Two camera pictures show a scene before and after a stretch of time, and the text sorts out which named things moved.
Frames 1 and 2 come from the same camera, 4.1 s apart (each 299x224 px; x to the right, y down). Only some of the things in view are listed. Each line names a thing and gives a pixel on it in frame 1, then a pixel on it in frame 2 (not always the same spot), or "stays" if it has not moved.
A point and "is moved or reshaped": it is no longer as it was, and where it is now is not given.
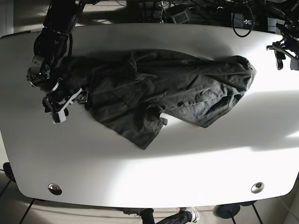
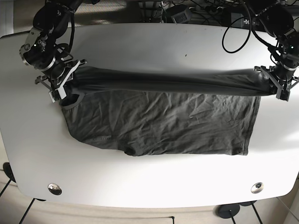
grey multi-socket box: [181, 17] stays
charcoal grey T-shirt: [128, 90] is moved or reshaped
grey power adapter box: [238, 19] stays
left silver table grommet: [54, 189] stays
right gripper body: [294, 64] → [283, 87]
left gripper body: [59, 109] → [57, 84]
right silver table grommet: [257, 187] stays
